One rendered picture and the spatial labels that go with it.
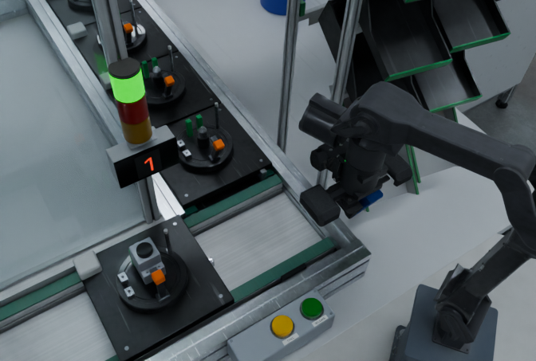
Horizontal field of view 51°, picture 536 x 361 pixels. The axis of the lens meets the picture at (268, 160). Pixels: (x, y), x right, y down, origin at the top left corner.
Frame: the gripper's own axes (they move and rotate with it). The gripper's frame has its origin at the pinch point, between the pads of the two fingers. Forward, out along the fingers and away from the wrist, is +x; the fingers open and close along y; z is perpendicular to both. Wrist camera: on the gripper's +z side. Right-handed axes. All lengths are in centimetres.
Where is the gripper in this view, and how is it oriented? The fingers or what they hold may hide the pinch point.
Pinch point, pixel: (352, 204)
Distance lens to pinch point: 93.5
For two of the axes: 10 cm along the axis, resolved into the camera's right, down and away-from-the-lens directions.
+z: -5.4, -6.6, 5.2
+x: -0.4, 6.4, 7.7
